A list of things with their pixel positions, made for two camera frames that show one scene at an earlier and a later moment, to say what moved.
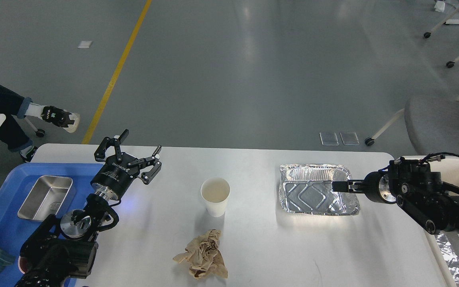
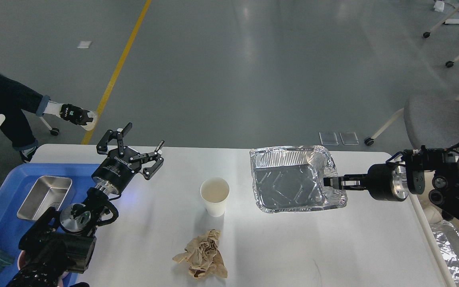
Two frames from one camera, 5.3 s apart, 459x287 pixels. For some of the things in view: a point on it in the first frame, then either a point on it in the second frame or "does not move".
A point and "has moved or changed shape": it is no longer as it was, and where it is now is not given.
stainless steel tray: x=46 y=198 does not move
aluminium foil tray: x=307 y=189 has moved or changed shape
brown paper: x=203 y=254 does not move
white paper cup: x=215 y=191 does not move
